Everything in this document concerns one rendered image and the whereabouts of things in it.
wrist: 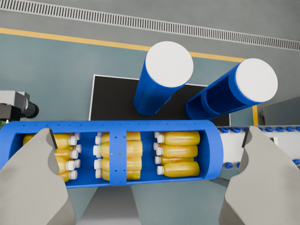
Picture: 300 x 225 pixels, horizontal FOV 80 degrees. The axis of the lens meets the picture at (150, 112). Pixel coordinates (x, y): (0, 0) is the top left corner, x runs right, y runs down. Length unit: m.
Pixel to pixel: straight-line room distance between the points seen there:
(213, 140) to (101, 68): 1.62
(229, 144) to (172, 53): 0.64
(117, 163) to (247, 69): 0.94
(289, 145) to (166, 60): 0.96
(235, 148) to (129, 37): 1.71
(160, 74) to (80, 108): 1.21
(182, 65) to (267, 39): 2.16
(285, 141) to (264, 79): 0.43
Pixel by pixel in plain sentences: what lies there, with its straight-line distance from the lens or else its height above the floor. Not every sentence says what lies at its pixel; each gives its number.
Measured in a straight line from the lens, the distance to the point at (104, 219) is 1.04.
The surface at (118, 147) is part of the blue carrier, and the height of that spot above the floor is 1.23.
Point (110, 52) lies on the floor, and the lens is 2.23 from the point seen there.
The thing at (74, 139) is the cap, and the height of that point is 1.12.
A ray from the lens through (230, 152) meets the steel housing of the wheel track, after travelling 1.21.
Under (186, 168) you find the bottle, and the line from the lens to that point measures 0.91.
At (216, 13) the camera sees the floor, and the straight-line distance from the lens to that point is 2.92.
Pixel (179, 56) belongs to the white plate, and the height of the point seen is 1.04.
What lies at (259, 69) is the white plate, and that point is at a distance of 1.32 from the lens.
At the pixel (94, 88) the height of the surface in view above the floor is 0.15.
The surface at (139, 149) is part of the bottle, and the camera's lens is 0.76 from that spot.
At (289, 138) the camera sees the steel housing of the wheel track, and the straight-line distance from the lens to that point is 1.49.
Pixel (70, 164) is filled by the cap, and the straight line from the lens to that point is 0.84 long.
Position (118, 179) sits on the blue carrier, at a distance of 0.76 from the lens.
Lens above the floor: 1.95
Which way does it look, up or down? 75 degrees down
